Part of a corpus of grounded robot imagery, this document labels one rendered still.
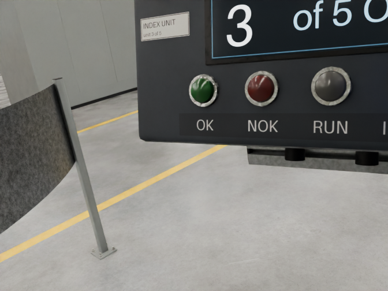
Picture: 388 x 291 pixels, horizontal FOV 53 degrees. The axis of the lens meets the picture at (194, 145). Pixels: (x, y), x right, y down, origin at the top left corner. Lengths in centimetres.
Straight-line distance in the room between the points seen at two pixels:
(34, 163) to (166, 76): 135
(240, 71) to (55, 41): 586
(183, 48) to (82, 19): 603
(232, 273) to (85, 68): 491
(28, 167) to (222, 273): 98
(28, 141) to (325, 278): 137
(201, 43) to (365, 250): 179
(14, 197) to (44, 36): 466
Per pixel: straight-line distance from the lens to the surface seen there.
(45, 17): 611
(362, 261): 198
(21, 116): 161
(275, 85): 29
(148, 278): 198
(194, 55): 33
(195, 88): 31
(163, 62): 34
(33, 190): 164
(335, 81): 28
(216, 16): 32
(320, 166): 37
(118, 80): 662
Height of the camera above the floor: 118
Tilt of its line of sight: 19 degrees down
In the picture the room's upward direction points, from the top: 9 degrees counter-clockwise
